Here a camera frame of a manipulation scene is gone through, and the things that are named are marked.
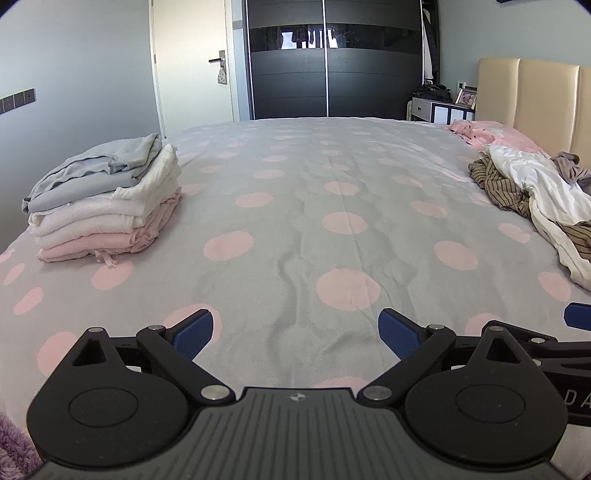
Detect black sliding wardrobe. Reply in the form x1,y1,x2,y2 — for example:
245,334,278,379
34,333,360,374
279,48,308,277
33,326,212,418
243,0,424,121

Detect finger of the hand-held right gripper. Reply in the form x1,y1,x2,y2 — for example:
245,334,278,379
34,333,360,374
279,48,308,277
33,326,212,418
564,302,591,332
508,323,591,361

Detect pile of unfolded clothes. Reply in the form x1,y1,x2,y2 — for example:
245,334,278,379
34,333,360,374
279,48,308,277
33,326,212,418
485,144,591,292

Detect dark clothes pile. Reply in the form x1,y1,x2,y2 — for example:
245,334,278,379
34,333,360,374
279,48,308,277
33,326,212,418
418,83,454,103

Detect white nightstand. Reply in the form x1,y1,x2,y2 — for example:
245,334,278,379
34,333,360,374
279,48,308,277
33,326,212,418
409,96,476,124

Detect grey folded garment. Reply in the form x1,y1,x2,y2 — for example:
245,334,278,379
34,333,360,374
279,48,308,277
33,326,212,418
21,133,163,215

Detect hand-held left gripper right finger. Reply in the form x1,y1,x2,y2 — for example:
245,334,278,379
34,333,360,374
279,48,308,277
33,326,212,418
358,308,541,407

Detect hanging clothes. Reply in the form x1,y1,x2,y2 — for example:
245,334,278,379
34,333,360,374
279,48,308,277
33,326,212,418
422,0,441,84

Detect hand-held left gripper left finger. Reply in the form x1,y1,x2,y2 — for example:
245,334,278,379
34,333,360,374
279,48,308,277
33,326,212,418
65,308,234,407

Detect pale pink folded garment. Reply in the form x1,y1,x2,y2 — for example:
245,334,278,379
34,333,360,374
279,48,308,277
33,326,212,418
32,187,182,250

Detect dark wall switch panel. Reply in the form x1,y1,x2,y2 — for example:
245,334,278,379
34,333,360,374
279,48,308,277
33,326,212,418
0,88,37,115

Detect beige padded headboard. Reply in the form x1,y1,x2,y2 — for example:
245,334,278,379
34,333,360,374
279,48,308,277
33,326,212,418
475,58,591,160

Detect pink pillow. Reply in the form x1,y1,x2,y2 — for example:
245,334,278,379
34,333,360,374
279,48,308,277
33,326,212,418
489,126,552,158

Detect brown striped garment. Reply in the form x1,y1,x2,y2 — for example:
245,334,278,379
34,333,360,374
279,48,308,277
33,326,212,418
468,154,591,259

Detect stack of folded clothes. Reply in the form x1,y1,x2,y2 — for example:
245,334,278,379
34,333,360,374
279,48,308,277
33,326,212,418
28,143,181,227

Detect white door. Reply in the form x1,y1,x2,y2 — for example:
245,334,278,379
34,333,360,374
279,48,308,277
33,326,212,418
150,0,241,139

